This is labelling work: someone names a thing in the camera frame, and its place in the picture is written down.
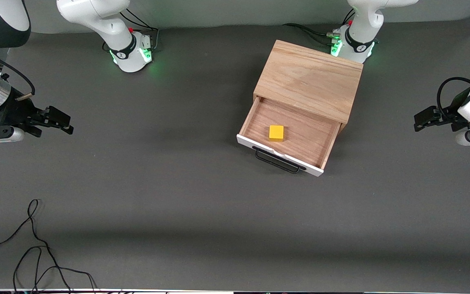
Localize white-fronted wooden drawer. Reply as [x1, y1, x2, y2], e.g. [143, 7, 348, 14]
[237, 96, 342, 177]

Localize loose thin black cable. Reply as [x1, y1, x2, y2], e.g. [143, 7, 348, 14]
[0, 199, 98, 294]

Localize black metal drawer handle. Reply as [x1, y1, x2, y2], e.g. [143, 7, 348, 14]
[253, 146, 306, 174]

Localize yellow cube block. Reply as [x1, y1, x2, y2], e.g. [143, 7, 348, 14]
[268, 125, 285, 143]

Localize wooden drawer cabinet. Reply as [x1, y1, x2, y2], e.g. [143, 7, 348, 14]
[253, 40, 364, 136]

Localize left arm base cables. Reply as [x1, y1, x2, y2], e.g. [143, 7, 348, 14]
[282, 9, 356, 46]

